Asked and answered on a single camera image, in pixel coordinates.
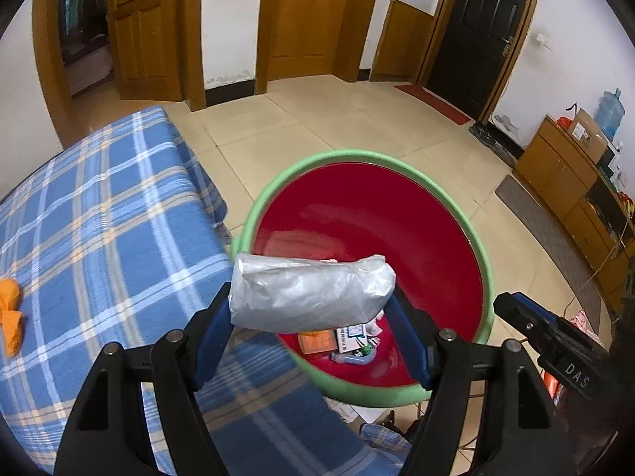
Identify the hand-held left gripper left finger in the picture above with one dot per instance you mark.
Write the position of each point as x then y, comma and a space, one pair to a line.
208, 352

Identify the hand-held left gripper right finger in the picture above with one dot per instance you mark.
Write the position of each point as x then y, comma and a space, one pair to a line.
411, 347

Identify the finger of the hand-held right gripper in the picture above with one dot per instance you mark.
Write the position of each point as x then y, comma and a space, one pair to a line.
526, 317

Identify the silver plastic packet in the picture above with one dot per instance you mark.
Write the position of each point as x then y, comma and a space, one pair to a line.
307, 292

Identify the red bucket with green rim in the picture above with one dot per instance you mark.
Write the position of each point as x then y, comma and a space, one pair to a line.
372, 218

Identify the orange plastic object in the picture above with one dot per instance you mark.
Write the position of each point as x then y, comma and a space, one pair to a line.
550, 384

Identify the floral cloth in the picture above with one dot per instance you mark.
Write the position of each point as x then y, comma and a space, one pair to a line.
583, 322

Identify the white box with blue print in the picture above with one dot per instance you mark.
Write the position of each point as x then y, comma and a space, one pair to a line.
353, 334

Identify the grey floor mat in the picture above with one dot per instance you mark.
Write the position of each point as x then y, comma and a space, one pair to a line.
540, 238

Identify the orange packet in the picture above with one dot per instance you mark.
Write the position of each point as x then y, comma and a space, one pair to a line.
317, 342

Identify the blue checked cloth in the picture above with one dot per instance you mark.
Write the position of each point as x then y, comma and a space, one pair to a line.
384, 439

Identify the wooden cabinet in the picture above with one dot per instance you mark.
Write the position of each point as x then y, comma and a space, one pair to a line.
555, 173

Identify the dark shoe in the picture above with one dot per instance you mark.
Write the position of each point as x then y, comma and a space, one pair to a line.
503, 151
481, 132

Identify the white microwave oven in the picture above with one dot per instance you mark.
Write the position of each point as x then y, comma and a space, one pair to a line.
611, 159

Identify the blue plaid tablecloth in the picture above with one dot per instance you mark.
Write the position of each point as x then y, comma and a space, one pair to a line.
99, 208

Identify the cardboard box on cabinet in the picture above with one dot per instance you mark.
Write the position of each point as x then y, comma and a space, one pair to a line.
588, 131

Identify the orange crumpled piece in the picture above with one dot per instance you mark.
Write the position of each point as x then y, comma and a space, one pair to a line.
9, 293
12, 332

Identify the red bag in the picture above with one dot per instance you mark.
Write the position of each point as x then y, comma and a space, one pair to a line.
564, 123

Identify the blue water jug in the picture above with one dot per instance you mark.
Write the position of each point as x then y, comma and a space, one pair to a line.
610, 114

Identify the red door mat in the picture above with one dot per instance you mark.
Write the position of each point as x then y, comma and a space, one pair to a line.
434, 104

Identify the black entrance door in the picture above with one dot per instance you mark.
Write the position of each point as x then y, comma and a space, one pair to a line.
481, 34

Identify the open wooden door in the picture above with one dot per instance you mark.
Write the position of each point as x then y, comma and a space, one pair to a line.
144, 29

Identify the closed wooden door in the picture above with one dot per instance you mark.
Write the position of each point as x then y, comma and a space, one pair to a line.
307, 15

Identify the white light switch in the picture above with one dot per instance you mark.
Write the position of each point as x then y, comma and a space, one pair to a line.
544, 40

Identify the wooden wall panel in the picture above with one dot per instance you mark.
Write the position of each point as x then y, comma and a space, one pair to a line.
402, 44

